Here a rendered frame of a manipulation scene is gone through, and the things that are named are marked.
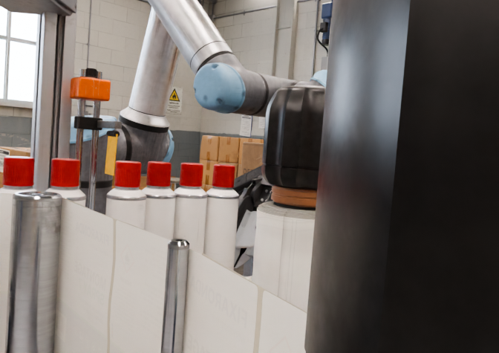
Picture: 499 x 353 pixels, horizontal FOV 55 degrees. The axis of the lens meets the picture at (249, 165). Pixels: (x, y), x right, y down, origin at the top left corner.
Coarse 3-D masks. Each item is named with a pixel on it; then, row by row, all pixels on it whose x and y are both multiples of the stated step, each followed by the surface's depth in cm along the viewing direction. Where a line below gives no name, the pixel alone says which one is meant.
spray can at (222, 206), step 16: (224, 176) 71; (208, 192) 72; (224, 192) 71; (208, 208) 72; (224, 208) 71; (208, 224) 72; (224, 224) 71; (208, 240) 72; (224, 240) 71; (224, 256) 71
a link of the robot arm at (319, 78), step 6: (318, 72) 82; (324, 72) 81; (312, 78) 83; (318, 78) 81; (324, 78) 81; (300, 84) 83; (306, 84) 83; (312, 84) 82; (318, 84) 81; (324, 84) 80
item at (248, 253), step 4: (244, 248) 77; (248, 248) 77; (252, 248) 77; (240, 252) 77; (244, 252) 77; (248, 252) 77; (252, 252) 77; (240, 256) 76; (244, 256) 77; (248, 256) 77; (240, 260) 76; (244, 260) 77; (236, 264) 76; (240, 264) 76
